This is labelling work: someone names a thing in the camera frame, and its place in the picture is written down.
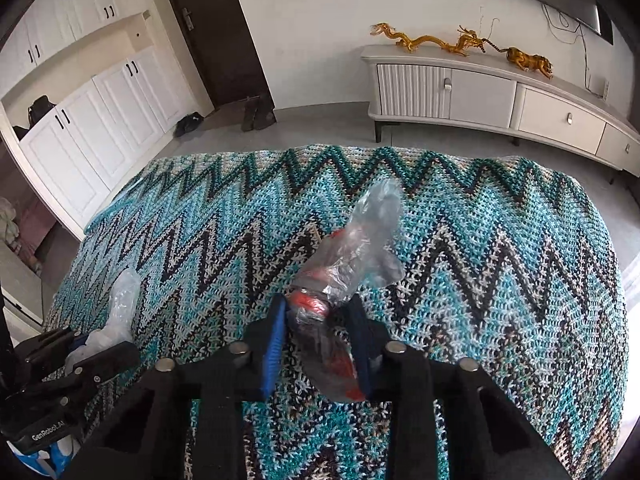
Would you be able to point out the brown doormat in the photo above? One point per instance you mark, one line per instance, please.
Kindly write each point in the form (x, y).
(222, 110)

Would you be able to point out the white television stand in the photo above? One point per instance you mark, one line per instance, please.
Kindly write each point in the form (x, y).
(485, 95)

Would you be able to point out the black bag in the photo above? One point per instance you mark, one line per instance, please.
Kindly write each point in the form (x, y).
(41, 110)

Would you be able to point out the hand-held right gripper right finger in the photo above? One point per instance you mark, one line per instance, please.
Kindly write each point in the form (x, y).
(362, 360)

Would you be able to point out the white built-in cabinet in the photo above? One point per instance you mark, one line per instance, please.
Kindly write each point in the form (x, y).
(75, 150)

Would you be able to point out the golden dragon figurine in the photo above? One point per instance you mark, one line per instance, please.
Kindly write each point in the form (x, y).
(470, 40)
(425, 41)

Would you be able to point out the clear red-printed plastic wrapper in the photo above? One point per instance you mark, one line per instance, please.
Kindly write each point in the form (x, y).
(350, 250)

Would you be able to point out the black shoes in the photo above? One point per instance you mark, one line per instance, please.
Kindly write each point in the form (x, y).
(189, 124)

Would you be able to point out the clear plastic bag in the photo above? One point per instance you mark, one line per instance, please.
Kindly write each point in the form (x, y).
(122, 305)

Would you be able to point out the brown boots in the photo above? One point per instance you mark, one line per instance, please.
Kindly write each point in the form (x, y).
(257, 115)

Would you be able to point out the zigzag knitted blanket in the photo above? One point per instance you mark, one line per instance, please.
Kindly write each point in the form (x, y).
(475, 260)

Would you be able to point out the pink cloth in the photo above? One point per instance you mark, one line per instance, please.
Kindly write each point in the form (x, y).
(35, 220)

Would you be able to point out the small white router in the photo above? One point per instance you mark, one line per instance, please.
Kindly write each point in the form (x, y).
(603, 87)

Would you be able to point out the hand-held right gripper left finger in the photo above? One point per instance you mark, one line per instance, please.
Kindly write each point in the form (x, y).
(272, 355)

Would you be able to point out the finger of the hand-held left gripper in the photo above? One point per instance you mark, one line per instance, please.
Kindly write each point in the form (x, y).
(50, 347)
(105, 362)

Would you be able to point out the golden tiger figurine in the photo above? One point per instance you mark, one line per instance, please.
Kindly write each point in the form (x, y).
(527, 60)

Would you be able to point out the dark brown door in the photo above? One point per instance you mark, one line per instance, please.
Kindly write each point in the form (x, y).
(215, 35)

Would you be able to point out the person's left hand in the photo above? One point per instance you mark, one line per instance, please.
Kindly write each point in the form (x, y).
(50, 460)

